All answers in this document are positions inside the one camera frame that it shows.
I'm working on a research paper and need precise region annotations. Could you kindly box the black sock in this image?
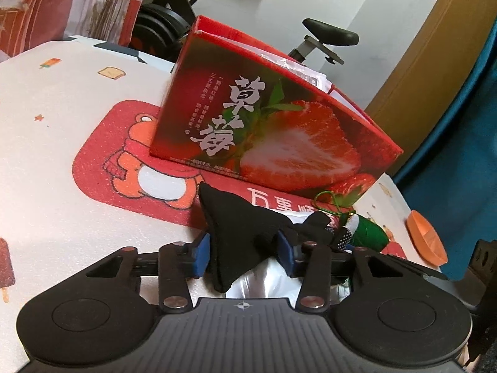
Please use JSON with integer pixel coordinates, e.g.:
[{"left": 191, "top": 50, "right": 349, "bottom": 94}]
[{"left": 198, "top": 183, "right": 334, "bottom": 293}]

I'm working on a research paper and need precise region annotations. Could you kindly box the white plastic package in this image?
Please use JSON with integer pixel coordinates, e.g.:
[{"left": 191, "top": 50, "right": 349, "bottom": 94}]
[{"left": 225, "top": 258, "right": 303, "bottom": 307}]

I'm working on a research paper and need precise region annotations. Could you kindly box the red bear cartoon mat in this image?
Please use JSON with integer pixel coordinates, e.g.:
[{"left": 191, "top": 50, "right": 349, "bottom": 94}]
[{"left": 71, "top": 99, "right": 409, "bottom": 261}]

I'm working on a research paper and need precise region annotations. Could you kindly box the orange plastic dish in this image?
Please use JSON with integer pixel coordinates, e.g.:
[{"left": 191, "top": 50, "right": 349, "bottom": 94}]
[{"left": 405, "top": 210, "right": 448, "bottom": 267}]

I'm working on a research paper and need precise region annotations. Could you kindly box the red strawberry cardboard box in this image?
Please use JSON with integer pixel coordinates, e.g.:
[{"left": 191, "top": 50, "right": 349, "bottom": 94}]
[{"left": 149, "top": 14, "right": 404, "bottom": 199}]

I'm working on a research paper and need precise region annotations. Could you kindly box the white patterned tablecloth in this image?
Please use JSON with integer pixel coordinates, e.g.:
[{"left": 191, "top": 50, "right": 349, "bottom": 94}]
[{"left": 0, "top": 35, "right": 444, "bottom": 373}]

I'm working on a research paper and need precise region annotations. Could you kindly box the clear bag of dark socks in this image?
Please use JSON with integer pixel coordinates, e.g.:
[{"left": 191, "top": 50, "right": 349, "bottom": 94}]
[{"left": 261, "top": 52, "right": 333, "bottom": 93}]

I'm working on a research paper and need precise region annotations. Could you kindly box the teal blue fabric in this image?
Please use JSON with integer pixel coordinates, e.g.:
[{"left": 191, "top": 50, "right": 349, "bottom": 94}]
[{"left": 393, "top": 30, "right": 496, "bottom": 280}]

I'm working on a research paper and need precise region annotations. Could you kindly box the wooden door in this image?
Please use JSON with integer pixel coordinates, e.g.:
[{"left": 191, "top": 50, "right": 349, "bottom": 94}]
[{"left": 367, "top": 0, "right": 496, "bottom": 175}]

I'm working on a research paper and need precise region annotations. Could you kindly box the black exercise bike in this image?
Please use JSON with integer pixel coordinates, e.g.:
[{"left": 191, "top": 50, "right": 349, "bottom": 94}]
[{"left": 129, "top": 0, "right": 360, "bottom": 64}]

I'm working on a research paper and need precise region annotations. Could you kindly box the red floral curtain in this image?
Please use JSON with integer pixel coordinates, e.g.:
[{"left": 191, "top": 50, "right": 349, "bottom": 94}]
[{"left": 1, "top": 0, "right": 143, "bottom": 62}]

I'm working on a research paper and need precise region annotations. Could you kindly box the green plush toy with string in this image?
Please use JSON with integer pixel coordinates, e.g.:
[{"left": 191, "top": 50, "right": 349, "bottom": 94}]
[{"left": 312, "top": 189, "right": 389, "bottom": 252}]

